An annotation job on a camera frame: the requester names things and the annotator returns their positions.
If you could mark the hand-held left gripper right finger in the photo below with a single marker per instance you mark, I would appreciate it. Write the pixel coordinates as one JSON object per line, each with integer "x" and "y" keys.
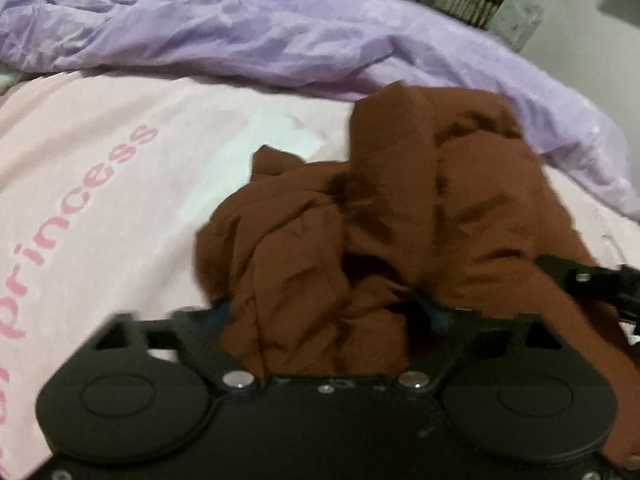
{"x": 436, "y": 319}

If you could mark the brown garment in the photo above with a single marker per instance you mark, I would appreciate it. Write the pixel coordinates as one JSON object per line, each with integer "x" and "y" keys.
{"x": 400, "y": 210}

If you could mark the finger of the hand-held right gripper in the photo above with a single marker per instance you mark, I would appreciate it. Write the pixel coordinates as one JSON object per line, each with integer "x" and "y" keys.
{"x": 575, "y": 275}

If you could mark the pink printed bed sheet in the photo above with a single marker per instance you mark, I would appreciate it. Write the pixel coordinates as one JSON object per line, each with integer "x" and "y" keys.
{"x": 100, "y": 210}

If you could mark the grey plastic object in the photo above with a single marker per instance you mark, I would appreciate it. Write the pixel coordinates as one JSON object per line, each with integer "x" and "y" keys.
{"x": 520, "y": 17}

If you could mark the purple blanket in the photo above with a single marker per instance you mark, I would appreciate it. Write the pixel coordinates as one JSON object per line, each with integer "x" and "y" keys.
{"x": 250, "y": 25}

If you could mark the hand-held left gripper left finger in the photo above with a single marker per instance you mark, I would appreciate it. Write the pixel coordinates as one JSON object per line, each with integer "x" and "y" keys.
{"x": 219, "y": 316}

